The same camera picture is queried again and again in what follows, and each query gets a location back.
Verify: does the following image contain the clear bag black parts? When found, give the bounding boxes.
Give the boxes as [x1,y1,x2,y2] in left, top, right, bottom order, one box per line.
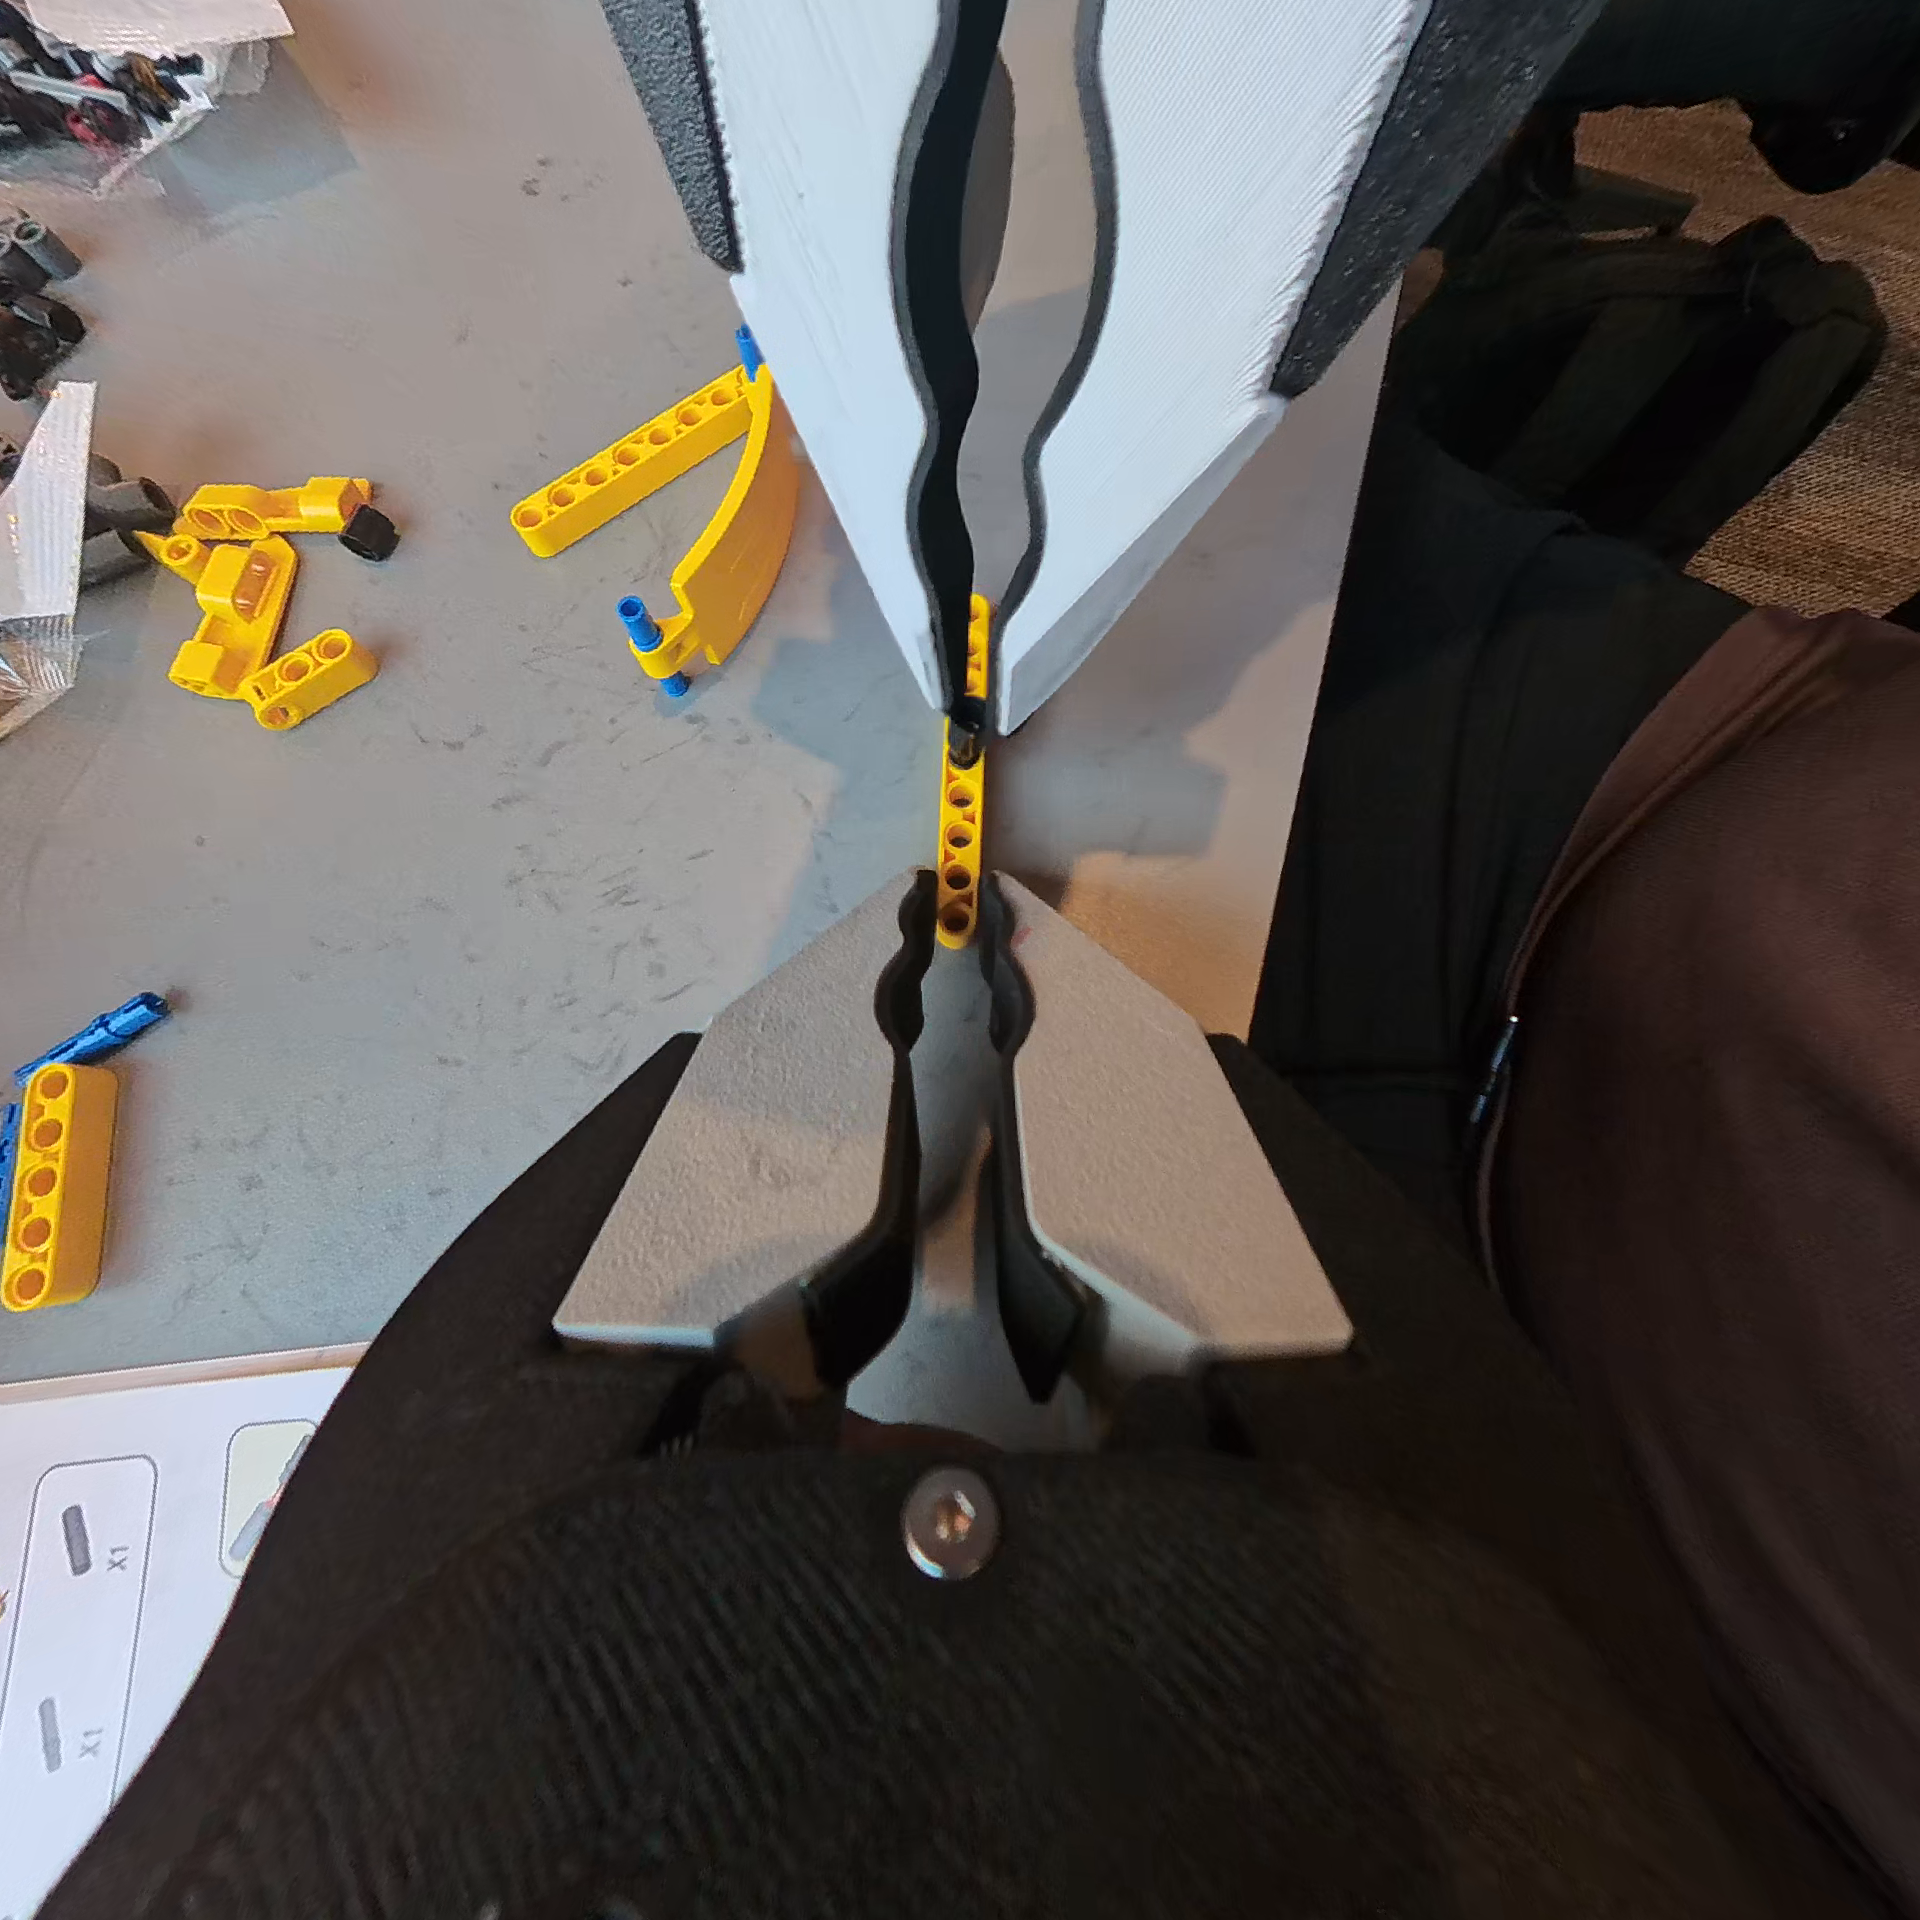
[0,0,294,196]

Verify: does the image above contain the white instruction booklet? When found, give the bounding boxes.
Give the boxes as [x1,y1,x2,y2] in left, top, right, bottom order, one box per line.
[0,1341,376,1920]

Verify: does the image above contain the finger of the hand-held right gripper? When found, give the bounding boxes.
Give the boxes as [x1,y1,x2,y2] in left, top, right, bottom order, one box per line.
[993,0,1433,735]
[696,0,1010,712]

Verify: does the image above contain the person's torso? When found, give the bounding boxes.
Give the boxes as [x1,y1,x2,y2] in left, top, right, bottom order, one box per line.
[1477,608,1920,1920]

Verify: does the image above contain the dark grey connector pieces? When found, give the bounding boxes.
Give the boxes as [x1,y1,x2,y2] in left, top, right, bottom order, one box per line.
[74,450,177,588]

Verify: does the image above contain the grey desk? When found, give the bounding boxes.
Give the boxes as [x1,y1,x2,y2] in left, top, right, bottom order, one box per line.
[0,0,1404,1390]

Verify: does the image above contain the long yellow holed beam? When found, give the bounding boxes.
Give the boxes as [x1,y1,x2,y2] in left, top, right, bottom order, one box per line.
[932,591,993,951]
[510,359,768,559]

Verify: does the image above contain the yellow curved panel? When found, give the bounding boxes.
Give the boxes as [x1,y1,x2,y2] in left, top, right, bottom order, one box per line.
[661,368,807,671]

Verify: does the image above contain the small yellow three-hole beam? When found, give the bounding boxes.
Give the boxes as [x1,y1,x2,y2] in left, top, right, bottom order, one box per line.
[240,630,380,731]

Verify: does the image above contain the loose black connector pieces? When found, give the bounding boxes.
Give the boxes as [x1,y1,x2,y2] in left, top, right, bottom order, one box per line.
[0,210,89,399]

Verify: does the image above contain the short thick yellow beam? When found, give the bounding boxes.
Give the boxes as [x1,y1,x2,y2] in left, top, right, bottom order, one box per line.
[0,1062,121,1315]

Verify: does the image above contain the yellow slanted brick piece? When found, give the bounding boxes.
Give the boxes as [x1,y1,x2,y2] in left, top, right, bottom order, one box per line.
[133,476,375,578]

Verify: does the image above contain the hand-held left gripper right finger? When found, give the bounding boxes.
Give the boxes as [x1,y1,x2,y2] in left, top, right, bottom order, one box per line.
[978,872,1354,1403]

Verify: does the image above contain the clear bag yellow connectors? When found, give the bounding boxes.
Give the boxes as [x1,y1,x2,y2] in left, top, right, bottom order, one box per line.
[0,380,97,735]

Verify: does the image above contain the dark backpack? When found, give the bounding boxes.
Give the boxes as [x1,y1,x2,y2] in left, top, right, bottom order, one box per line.
[1393,106,1892,565]

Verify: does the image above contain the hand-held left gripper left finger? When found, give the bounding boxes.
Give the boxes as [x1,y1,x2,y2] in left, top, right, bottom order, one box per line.
[550,871,940,1403]

